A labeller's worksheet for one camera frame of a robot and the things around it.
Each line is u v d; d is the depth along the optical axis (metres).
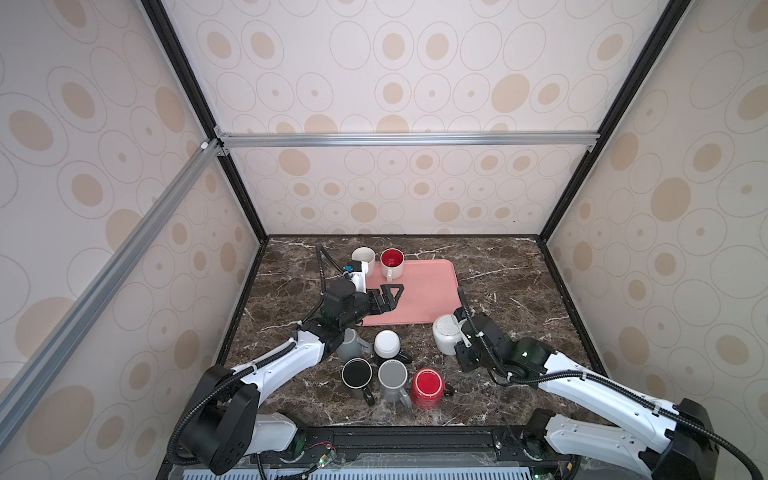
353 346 0.82
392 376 0.75
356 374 0.76
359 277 0.74
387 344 0.82
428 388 0.75
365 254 1.03
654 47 0.73
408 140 0.90
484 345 0.58
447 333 0.79
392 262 1.06
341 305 0.62
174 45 0.72
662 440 0.41
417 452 0.73
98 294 0.53
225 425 0.41
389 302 0.72
